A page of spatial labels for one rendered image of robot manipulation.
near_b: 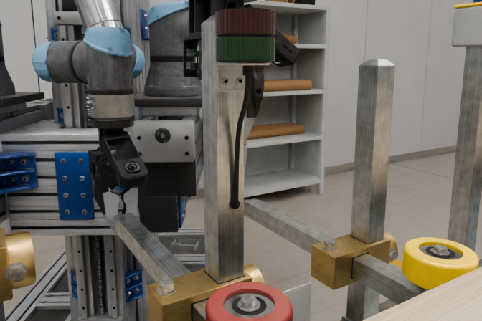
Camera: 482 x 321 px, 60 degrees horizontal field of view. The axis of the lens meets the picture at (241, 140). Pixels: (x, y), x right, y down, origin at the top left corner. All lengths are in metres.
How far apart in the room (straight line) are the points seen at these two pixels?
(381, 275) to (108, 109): 0.49
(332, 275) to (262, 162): 3.18
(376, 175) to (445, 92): 5.00
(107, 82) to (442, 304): 0.56
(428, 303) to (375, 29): 4.23
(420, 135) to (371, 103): 4.72
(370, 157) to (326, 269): 0.17
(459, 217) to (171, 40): 0.73
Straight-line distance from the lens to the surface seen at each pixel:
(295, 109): 3.86
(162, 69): 1.06
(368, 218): 0.65
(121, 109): 0.73
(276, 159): 3.86
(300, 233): 0.72
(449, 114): 5.73
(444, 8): 5.49
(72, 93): 1.24
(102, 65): 0.73
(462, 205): 0.87
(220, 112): 0.46
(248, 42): 0.40
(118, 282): 1.38
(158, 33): 1.07
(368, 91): 0.62
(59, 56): 0.79
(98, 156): 0.76
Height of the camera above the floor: 1.13
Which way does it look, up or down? 11 degrees down
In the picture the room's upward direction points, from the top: straight up
